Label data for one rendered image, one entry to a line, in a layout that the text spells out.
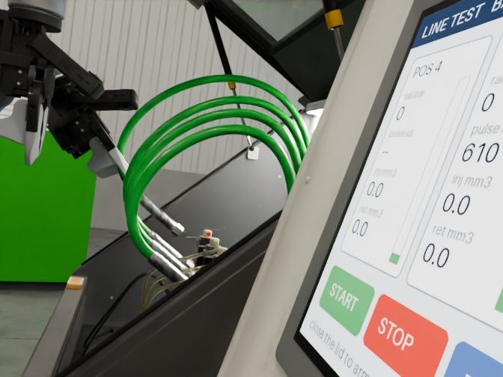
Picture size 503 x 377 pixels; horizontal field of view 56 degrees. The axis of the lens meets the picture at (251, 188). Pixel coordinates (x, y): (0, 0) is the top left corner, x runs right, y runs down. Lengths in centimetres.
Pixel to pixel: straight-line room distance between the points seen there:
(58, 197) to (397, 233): 389
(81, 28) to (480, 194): 730
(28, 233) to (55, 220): 22
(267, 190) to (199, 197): 18
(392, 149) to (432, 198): 7
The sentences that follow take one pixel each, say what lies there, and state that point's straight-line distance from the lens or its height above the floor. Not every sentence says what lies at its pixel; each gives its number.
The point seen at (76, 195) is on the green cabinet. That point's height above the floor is 81.
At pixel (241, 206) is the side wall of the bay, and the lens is 122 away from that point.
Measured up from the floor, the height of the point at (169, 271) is 112.
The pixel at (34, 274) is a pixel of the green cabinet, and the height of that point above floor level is 14.
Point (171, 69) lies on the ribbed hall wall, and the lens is 749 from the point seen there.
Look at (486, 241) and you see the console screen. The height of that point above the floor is 125.
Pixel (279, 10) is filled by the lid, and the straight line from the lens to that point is 105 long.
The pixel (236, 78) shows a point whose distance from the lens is 90.
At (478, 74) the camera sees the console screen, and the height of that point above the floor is 135.
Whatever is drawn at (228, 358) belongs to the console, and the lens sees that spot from 57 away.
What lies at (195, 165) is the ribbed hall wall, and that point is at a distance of 748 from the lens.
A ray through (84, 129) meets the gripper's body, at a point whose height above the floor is 129.
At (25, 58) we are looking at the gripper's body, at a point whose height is 137.
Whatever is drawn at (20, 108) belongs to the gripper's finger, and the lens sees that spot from 75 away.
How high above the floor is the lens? 127
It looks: 3 degrees down
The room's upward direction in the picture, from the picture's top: 8 degrees clockwise
